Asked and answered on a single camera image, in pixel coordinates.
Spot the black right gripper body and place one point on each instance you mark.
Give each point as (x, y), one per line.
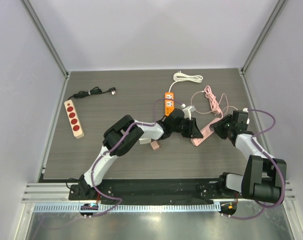
(224, 127)

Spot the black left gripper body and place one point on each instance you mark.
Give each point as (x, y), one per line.
(183, 127)

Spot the pink power strip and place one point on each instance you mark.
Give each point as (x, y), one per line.
(206, 133)

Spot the pink plug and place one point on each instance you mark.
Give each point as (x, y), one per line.
(156, 144)

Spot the white cube socket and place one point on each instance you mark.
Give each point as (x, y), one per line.
(143, 141)

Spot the beige red power strip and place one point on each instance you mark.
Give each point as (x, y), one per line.
(73, 119)

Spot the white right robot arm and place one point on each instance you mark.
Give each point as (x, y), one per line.
(264, 178)

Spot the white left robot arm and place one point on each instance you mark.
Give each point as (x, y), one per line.
(126, 132)

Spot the right aluminium frame post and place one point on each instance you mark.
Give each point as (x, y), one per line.
(272, 18)

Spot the aluminium frame post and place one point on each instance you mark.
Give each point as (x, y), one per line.
(42, 32)
(272, 18)

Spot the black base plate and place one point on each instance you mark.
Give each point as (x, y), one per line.
(160, 189)

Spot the white slotted cable duct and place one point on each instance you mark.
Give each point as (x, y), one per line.
(81, 208)

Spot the left aluminium frame post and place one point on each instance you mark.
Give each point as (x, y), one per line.
(42, 32)

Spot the aluminium front rail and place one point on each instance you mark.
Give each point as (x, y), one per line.
(59, 192)

